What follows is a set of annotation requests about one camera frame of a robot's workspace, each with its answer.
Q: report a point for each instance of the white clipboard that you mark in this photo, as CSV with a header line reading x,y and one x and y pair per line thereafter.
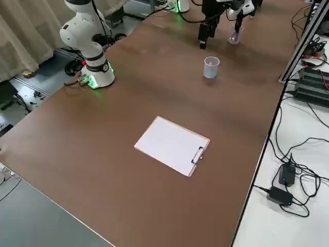
x,y
169,144

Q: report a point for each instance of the white table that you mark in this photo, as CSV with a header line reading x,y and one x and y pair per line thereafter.
x,y
270,231

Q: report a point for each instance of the white power strip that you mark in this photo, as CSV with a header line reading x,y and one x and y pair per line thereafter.
x,y
5,173

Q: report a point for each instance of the black ridged equipment box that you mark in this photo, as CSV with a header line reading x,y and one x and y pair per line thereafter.
x,y
313,85

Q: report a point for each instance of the small brown object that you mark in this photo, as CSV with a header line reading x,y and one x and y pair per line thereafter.
x,y
28,74

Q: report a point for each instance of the aluminium profile post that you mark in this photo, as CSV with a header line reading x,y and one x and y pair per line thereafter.
x,y
300,43

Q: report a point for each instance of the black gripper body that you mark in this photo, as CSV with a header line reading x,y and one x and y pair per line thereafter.
x,y
240,10
209,10

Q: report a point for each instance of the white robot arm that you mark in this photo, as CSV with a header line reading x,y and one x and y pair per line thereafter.
x,y
183,5
84,38

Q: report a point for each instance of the black power adapter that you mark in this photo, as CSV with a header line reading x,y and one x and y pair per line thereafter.
x,y
286,176
280,196

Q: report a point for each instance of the blue plastic cup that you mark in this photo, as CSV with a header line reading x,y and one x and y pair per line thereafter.
x,y
210,72

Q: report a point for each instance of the pink plastic cup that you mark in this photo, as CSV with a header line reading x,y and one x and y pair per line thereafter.
x,y
232,38

